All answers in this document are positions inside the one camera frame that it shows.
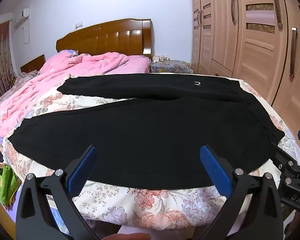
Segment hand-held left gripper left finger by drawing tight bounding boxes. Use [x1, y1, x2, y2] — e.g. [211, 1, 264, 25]
[15, 144, 100, 240]

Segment pink quilt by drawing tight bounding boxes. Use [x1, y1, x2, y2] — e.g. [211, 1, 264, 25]
[0, 49, 152, 138]

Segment green cloth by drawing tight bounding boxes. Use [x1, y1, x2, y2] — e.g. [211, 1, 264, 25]
[0, 163, 19, 207]

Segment wooden wardrobe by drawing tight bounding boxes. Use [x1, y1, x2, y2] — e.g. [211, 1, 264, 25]
[191, 0, 300, 153]

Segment person's left hand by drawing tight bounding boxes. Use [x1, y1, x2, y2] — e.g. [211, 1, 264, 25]
[100, 233, 152, 240]

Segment nightstand with floral cover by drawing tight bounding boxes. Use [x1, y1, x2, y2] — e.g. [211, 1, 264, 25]
[150, 59, 192, 74]

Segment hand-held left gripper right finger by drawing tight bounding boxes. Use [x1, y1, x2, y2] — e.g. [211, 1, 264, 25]
[199, 144, 284, 240]

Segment white air conditioner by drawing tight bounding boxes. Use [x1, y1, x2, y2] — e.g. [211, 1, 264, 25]
[13, 8, 30, 28]

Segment purple floral pillow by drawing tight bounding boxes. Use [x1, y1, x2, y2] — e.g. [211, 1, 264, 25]
[58, 49, 80, 56]

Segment red patterned curtain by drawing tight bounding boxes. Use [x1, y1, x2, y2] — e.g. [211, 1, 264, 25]
[0, 21, 15, 103]

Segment wooden headboard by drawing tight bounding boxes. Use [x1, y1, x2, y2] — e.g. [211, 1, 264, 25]
[56, 18, 154, 57]

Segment small wooden nightstand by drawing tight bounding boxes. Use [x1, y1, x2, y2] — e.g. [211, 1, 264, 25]
[20, 54, 46, 73]

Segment black pants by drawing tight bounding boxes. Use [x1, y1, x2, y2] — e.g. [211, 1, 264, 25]
[7, 74, 285, 190]

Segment floral bed sheet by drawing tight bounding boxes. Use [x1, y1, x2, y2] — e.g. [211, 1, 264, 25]
[0, 72, 300, 233]

